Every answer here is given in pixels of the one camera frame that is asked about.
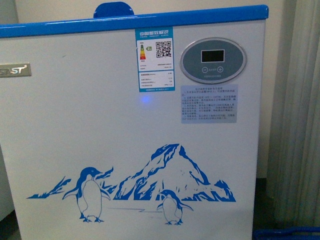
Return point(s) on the sliding glass lid blue handle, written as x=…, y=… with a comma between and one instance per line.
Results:
x=113, y=9

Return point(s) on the white blue chest freezer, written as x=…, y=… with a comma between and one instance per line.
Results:
x=90, y=157

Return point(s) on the instruction text sticker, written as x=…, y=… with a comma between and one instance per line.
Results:
x=209, y=104

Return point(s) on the energy label sticker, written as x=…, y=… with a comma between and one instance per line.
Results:
x=155, y=59

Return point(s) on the oval temperature control panel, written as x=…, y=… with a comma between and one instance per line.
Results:
x=213, y=60

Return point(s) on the silver brand nameplate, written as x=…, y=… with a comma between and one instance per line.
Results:
x=15, y=70

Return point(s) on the grey curtain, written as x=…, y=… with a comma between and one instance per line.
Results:
x=293, y=169

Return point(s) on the blue plastic crate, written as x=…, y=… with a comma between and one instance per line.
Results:
x=291, y=233

